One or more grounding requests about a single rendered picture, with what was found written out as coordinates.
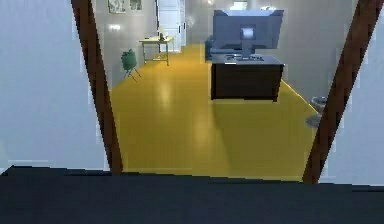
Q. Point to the brown door frame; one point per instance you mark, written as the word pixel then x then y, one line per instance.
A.
pixel 100 90

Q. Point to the green folding chair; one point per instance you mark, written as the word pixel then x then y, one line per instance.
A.
pixel 128 60

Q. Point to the blue sofa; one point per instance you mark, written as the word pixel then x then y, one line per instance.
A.
pixel 208 50

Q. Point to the grey television set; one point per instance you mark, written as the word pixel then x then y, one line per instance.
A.
pixel 246 28

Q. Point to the small table lamp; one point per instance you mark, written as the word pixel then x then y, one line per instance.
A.
pixel 161 32

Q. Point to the pale wooden side table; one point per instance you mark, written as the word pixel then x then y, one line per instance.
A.
pixel 156 41

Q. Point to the dark brown television cabinet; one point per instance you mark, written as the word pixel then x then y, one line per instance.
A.
pixel 246 80

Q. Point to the framed wall picture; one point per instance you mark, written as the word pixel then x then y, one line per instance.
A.
pixel 116 6
pixel 135 4

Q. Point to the white room door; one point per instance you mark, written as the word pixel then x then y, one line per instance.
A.
pixel 170 23

